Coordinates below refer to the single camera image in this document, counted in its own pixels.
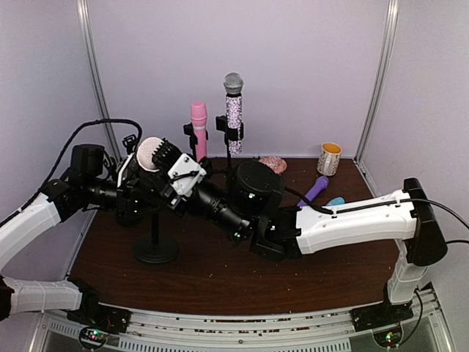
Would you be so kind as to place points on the pale pink small microphone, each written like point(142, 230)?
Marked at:
point(145, 152)

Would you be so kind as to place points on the black glitter-mic stand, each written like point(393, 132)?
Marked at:
point(225, 139)

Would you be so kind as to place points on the purple microphone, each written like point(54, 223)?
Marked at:
point(320, 184)

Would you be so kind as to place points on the aluminium front rail base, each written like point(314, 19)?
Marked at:
point(327, 330)

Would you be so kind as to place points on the aluminium left corner post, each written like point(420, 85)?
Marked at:
point(86, 28)

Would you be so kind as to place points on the white floral mug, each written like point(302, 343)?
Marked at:
point(329, 159)

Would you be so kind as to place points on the black mic stand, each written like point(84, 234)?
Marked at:
point(130, 143)

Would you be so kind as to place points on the black small-mic stand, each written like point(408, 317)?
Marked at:
point(155, 249)

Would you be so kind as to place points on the blue-head microphone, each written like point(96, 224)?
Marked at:
point(336, 201)

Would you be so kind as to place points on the aluminium corner post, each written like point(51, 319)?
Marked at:
point(86, 28)
point(388, 40)

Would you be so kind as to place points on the glitter silver-head microphone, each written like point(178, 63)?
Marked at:
point(233, 84)

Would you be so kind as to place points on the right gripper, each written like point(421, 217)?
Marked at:
point(171, 196)

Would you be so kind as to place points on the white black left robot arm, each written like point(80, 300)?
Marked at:
point(52, 206)

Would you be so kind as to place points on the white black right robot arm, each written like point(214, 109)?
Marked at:
point(249, 209)

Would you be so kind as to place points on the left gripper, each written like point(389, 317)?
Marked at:
point(130, 196)

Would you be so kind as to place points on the black pink-mic stand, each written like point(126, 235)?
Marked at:
point(190, 135)

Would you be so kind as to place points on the patterned ceramic bowl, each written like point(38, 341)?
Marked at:
point(277, 164)

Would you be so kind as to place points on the aluminium right corner post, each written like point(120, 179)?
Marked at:
point(388, 40)

